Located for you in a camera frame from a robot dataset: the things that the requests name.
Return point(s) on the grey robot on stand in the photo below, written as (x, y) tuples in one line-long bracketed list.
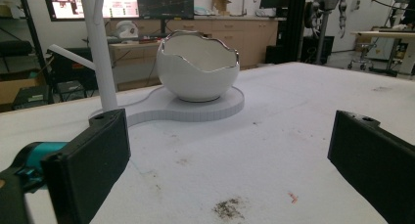
[(328, 8)]

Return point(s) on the open cardboard box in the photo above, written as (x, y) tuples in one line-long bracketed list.
[(220, 3)]

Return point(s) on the black box with label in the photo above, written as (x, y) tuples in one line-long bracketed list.
[(32, 97)]

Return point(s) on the rolling stool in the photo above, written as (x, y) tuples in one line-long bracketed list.
[(360, 57)]

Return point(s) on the white rounded device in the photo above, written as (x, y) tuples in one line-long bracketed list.
[(125, 29)]

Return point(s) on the bright wall monitor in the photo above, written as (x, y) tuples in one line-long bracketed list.
[(119, 4)]

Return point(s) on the dark wall monitor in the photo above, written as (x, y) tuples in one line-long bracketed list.
[(164, 2)]

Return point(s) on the wooden cabinet counter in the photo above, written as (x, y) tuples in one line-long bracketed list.
[(254, 38)]

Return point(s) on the white egg-shaped ceramic bowl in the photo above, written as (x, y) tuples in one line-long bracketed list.
[(192, 80)]

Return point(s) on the black equipment case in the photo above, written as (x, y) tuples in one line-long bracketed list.
[(70, 70)]

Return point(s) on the light wooden table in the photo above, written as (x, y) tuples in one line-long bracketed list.
[(381, 35)]

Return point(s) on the black column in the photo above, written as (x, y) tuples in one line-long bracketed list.
[(293, 25)]

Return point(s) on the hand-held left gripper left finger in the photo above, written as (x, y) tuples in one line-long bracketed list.
[(86, 165)]

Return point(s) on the metal faucet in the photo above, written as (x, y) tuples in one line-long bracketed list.
[(245, 2)]

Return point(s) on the black metal shelf rack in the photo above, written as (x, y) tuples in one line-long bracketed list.
[(31, 28)]

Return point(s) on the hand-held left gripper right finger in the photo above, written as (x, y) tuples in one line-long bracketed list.
[(375, 162)]

